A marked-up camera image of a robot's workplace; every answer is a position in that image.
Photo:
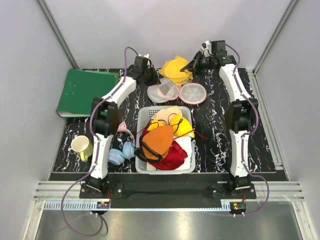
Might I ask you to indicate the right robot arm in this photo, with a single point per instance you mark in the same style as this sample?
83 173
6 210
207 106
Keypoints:
241 118

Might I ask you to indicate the yellow mesh bra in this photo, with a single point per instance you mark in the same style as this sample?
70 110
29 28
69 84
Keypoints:
172 70

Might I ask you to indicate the green ring binder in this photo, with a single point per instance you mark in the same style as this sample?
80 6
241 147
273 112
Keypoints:
80 88

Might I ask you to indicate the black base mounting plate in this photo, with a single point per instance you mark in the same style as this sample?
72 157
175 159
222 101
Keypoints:
179 191

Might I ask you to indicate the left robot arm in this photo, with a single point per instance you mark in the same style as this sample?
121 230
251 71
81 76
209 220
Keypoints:
105 120

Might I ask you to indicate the yellow-green plastic cup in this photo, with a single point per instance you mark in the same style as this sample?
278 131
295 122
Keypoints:
82 146

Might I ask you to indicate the red satin bra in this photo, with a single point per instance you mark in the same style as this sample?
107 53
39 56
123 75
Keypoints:
172 157

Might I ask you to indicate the pink blue cat-ear headphones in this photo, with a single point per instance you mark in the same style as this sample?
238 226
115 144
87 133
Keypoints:
118 157

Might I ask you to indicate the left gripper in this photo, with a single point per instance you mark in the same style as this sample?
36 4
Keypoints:
154 80

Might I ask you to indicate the white pink mesh laundry bag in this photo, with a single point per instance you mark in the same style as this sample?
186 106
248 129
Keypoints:
189 93

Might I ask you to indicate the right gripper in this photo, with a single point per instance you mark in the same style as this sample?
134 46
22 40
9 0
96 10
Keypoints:
193 66

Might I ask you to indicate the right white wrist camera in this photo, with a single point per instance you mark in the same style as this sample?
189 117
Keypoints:
206 49

